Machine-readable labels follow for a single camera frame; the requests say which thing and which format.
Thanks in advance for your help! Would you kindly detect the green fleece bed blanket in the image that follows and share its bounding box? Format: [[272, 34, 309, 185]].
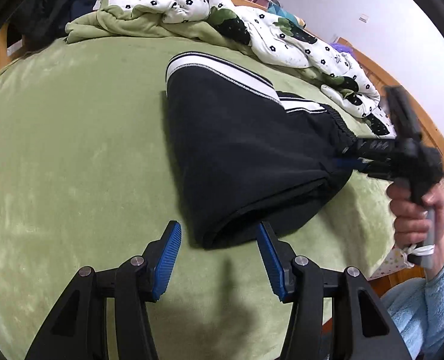
[[0, 9, 399, 360]]

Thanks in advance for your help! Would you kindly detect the black pants white stripe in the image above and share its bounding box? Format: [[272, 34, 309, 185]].
[[166, 51, 356, 250]]

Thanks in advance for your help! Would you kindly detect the wooden bed frame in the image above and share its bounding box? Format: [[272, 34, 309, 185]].
[[0, 0, 444, 173]]

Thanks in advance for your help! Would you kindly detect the light blue sleeve forearm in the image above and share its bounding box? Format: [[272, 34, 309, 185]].
[[381, 267, 444, 359]]

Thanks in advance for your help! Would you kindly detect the black jacket on footboard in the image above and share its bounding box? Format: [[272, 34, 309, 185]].
[[7, 0, 70, 50]]

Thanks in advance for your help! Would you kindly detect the person's right hand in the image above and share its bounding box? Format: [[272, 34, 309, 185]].
[[387, 179, 444, 254]]

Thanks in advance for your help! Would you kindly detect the white floral quilt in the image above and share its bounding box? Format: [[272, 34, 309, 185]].
[[106, 0, 396, 138]]

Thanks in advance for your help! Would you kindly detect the teal patterned pillow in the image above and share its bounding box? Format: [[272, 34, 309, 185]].
[[267, 1, 306, 29]]

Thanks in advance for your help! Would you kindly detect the purple plush item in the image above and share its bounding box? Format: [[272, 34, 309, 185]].
[[330, 42, 354, 57]]

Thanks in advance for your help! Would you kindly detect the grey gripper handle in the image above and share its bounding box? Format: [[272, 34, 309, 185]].
[[407, 207, 436, 269]]

